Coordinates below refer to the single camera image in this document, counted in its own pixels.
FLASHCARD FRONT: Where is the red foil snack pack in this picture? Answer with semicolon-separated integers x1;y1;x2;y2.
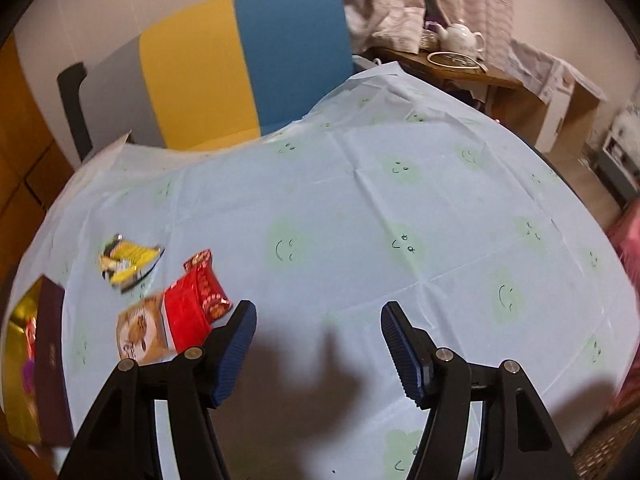
164;249;232;353

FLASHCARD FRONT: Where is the brown pastry clear wrapper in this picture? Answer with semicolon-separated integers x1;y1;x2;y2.
115;292;174;365

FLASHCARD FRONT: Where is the yellow black snack wrapper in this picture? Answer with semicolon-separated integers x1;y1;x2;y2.
98;234;165;292

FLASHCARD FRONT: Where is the long red-end biscuit bar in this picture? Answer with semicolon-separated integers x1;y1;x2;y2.
24;316;37;361

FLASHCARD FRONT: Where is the purple snack pack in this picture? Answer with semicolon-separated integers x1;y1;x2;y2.
22;359;35;396

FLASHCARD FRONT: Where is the pink sleeved forearm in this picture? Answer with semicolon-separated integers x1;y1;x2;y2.
604;209;640;416

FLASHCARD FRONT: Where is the light blue patterned tablecloth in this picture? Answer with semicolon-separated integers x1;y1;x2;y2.
11;65;639;479

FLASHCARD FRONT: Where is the gold rectangular tin box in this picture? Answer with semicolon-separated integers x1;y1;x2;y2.
2;275;74;448

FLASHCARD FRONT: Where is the wooden side table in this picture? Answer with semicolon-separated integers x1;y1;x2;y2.
364;48;523;117

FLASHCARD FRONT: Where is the grey yellow blue chair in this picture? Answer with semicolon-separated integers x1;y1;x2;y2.
78;0;352;152

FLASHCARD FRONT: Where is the round woven coaster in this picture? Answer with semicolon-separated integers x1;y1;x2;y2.
426;51;488;73

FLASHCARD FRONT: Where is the cardboard box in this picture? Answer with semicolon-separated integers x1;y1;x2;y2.
502;39;608;156

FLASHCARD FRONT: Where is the white teapot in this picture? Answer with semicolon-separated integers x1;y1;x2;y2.
428;22;486;60

